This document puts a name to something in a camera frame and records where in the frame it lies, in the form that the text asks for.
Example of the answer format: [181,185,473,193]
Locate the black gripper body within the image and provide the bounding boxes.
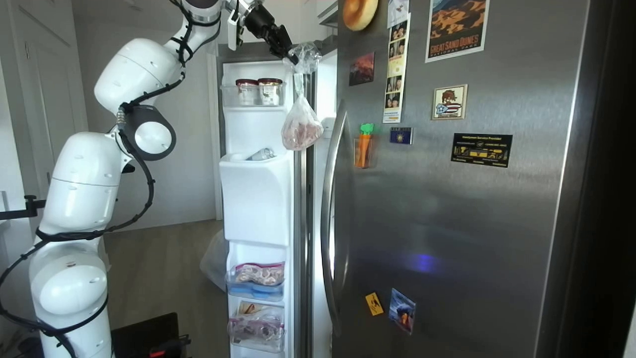
[244,6,292,58]

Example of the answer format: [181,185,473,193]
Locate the clear bag of meat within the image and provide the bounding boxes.
[282,42,324,151]

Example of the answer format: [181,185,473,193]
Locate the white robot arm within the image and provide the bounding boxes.
[30,0,292,358]

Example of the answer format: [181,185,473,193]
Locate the donut fridge magnet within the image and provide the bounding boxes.
[342,0,378,32]

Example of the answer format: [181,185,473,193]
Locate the photo strip on fridge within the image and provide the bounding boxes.
[384,18,409,123]

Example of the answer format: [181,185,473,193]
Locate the stainless steel fridge door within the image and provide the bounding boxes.
[328,0,590,358]

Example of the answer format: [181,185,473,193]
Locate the left ice cream tub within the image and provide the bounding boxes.
[234,77,258,105]

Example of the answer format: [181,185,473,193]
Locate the ice cream tub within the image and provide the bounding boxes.
[258,77,282,105]
[234,77,258,105]

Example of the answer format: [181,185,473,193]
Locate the right ice cream tub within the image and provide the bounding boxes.
[258,77,282,105]

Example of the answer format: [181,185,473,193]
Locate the red sunset photo magnet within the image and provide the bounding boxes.
[350,54,376,85]

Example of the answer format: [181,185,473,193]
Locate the carrot shaped magnet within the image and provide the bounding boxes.
[356,123,376,169]

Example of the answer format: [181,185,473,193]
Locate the white open freezer door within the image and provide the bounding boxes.
[219,44,298,358]

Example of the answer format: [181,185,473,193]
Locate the small blue magnet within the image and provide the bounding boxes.
[389,127,411,145]

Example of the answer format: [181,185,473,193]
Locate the orange desert poster magnet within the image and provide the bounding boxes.
[425,0,491,64]

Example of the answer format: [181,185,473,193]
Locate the square bear magnet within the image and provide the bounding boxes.
[433,83,467,119]

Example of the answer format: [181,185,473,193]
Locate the white interior door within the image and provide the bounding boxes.
[0,0,95,247]

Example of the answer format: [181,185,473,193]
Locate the black rectangular plaque magnet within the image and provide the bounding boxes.
[451,133,513,167]

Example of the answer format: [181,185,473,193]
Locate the clear frozen food bag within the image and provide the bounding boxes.
[232,262,284,286]

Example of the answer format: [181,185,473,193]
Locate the yellow packaged food in door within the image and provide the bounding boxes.
[228,300,284,350]

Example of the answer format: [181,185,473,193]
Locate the small yellow magnet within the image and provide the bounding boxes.
[364,292,384,316]

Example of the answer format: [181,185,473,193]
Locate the blue picture magnet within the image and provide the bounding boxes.
[389,288,417,334]

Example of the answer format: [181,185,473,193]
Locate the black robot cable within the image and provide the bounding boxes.
[0,0,226,358]

